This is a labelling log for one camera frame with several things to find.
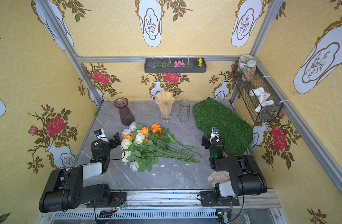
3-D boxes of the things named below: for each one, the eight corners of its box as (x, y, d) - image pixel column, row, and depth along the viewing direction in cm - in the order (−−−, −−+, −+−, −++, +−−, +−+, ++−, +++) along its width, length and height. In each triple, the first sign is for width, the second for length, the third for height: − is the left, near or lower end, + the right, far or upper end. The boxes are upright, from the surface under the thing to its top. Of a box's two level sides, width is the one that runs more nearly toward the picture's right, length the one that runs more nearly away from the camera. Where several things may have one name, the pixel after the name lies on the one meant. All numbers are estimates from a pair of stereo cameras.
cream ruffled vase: (161, 125, 107) (158, 106, 90) (157, 113, 115) (154, 93, 98) (176, 121, 110) (176, 101, 92) (170, 109, 118) (170, 89, 100)
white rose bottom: (130, 172, 84) (128, 169, 81) (131, 164, 88) (130, 161, 84) (138, 172, 84) (136, 169, 81) (139, 164, 88) (137, 161, 84)
